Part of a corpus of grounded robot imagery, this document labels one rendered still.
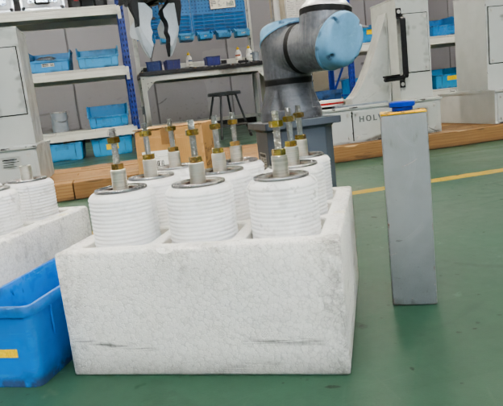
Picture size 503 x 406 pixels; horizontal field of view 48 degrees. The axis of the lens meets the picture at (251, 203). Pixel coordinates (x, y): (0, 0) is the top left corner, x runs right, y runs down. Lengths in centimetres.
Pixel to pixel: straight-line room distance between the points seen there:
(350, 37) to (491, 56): 225
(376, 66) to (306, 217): 254
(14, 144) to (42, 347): 206
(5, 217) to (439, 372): 74
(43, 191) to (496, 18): 282
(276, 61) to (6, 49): 173
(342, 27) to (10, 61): 189
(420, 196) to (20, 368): 64
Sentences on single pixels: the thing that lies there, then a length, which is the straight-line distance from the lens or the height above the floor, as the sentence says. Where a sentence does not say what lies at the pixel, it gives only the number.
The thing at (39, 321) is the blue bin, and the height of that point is 9.
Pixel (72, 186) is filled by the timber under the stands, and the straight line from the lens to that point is 270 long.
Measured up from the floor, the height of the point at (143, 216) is 21.
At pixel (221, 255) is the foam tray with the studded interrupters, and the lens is 73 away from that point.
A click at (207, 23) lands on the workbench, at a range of 688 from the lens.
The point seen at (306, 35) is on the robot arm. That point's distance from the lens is 128.
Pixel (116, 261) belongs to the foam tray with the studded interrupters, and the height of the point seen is 17.
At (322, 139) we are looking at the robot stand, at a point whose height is 25.
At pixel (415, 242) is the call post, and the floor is 11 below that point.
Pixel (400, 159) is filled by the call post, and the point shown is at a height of 24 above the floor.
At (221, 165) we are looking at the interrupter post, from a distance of 90.
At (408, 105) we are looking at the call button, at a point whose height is 32.
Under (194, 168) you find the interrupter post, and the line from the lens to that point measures 79.
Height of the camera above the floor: 36
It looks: 10 degrees down
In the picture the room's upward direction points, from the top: 6 degrees counter-clockwise
